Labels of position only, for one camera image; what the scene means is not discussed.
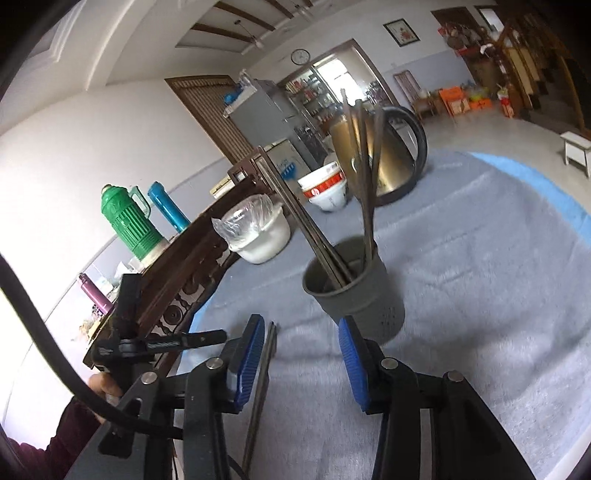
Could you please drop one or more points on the green thermos flask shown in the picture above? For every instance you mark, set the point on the green thermos flask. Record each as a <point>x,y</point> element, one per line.
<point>131,221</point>

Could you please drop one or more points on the wooden chair with tall back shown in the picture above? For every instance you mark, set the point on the wooden chair with tall back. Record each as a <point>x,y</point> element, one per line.
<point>408,87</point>

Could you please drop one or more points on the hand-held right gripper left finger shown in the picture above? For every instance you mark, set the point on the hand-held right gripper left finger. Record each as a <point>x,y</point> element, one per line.
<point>245,364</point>

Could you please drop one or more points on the person's left hand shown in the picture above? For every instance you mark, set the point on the person's left hand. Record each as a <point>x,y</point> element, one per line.
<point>105,390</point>

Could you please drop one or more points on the grey perforated utensil holder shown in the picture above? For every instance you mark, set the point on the grey perforated utensil holder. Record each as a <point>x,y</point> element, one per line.
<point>364,304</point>

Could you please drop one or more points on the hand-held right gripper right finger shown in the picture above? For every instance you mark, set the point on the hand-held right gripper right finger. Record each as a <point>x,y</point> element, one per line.
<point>354,369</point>

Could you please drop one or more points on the glass display shelf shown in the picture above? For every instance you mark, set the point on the glass display shelf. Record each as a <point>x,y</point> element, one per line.
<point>314,92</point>

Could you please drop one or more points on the white small stool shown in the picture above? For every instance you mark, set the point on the white small stool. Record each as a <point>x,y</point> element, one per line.
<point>577,145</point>

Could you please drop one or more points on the blue table cover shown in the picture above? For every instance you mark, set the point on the blue table cover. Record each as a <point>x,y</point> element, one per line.
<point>531,177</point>

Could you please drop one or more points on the white pot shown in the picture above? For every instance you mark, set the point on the white pot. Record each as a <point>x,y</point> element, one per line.
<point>265,242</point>

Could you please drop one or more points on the person's left forearm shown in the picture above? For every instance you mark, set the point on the person's left forearm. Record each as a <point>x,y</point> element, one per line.
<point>51,443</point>

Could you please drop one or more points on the framed wall picture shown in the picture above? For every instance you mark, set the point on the framed wall picture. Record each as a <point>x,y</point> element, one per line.
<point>400,32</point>

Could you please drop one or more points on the grey refrigerator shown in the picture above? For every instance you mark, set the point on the grey refrigerator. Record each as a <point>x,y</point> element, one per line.
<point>263,115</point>

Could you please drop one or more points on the grey table cloth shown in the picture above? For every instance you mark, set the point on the grey table cloth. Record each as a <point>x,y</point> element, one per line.
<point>461,277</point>

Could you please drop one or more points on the dark wooden chair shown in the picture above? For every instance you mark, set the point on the dark wooden chair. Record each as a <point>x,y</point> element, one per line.
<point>242,170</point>

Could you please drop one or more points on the purple drinking bottle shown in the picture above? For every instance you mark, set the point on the purple drinking bottle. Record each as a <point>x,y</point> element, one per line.
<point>97,295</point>

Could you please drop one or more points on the brown wooden door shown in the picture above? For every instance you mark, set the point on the brown wooden door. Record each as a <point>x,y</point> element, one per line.
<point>203,106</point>

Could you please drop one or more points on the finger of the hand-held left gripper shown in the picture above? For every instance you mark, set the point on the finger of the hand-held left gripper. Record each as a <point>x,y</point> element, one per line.
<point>184,340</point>

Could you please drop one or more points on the gold electric kettle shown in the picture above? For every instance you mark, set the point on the gold electric kettle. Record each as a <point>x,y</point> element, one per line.
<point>397,161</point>

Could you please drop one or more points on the round wall clock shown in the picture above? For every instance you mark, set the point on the round wall clock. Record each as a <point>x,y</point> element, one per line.
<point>300,56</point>

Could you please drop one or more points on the dark carved wooden sideboard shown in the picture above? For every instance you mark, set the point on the dark carved wooden sideboard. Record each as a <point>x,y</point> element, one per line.
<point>194,263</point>

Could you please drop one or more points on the bundle of dark chopsticks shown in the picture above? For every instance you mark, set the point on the bundle of dark chopsticks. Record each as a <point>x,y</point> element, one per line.
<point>299,210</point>

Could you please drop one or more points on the blue thermos bottle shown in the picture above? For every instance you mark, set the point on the blue thermos bottle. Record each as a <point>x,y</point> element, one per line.
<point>168,207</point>

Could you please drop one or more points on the blue object on refrigerator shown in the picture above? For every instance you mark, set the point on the blue object on refrigerator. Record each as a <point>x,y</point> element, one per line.
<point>233,97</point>

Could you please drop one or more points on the wooden stair railing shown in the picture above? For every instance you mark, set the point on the wooden stair railing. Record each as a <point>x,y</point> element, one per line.
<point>526,60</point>

